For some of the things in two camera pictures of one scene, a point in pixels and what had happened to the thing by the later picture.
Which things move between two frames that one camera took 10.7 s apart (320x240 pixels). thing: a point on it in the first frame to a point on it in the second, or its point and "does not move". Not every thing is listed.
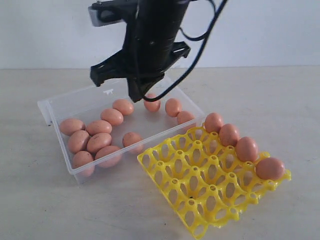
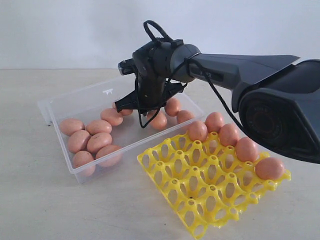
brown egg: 133,142 to 198,131
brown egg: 270,168 does not move
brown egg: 247,149 does not move
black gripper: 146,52 to 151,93
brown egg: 229,135 does not move
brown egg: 213,122 does not move
